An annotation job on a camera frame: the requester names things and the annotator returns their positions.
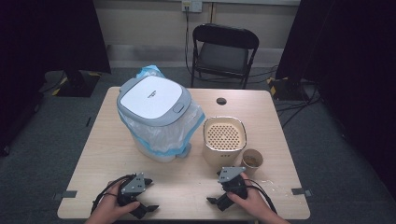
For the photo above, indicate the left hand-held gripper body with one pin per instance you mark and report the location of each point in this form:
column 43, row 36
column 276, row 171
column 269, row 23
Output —
column 134, row 185

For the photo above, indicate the beige perforated strainer bin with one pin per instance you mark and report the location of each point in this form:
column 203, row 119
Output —
column 224, row 135

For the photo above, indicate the person's right hand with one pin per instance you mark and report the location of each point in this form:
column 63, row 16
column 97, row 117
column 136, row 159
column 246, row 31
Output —
column 253, row 202

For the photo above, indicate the dark right curtain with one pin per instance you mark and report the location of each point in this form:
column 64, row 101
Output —
column 351, row 62

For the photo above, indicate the dark left curtain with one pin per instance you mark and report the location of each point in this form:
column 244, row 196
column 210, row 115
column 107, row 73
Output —
column 46, row 37

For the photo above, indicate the brown liquid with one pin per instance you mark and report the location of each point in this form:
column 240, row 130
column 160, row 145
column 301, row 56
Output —
column 251, row 160

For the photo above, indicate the white lidded trash bin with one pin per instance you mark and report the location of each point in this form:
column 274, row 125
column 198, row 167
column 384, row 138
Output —
column 166, row 135

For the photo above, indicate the white wall outlet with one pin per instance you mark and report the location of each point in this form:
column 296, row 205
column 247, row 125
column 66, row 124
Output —
column 192, row 5

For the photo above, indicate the dark curtain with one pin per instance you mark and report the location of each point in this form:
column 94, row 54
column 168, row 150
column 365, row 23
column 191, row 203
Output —
column 46, row 37
column 351, row 62

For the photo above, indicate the black folding chair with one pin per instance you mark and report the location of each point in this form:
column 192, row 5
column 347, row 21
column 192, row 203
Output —
column 222, row 57

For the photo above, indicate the brown paper cup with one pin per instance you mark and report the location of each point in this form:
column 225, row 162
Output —
column 256, row 170

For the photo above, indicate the grey tape strip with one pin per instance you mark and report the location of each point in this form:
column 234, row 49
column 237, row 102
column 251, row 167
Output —
column 301, row 192
column 65, row 194

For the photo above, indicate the black stand base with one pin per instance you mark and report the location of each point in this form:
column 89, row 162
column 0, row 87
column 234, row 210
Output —
column 77, row 84
column 288, row 90

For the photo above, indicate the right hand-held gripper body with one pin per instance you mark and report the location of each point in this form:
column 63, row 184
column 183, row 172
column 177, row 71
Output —
column 232, row 174

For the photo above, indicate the white grey-lidded trash can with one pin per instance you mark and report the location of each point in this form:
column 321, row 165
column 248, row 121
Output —
column 151, row 96

